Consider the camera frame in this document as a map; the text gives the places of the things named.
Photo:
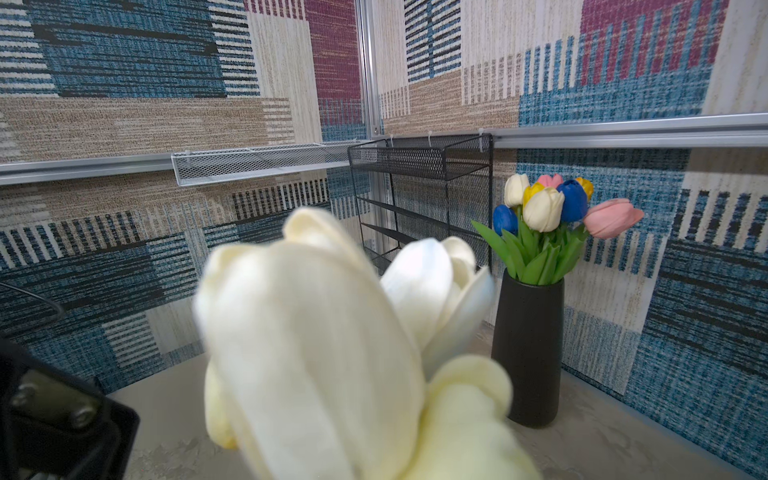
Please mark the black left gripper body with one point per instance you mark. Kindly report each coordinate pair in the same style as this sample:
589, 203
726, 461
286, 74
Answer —
56, 425

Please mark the light pink tulip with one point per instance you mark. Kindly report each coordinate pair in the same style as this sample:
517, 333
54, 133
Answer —
611, 218

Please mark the black wire shelf rack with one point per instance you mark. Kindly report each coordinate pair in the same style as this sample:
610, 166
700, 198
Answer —
411, 188

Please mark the black tapered vase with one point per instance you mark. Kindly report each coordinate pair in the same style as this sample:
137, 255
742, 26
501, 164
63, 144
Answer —
527, 343

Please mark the white mesh wall basket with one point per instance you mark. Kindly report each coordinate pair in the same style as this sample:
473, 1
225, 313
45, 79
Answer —
197, 168

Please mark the peach tulip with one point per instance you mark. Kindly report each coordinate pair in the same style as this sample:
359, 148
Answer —
463, 431

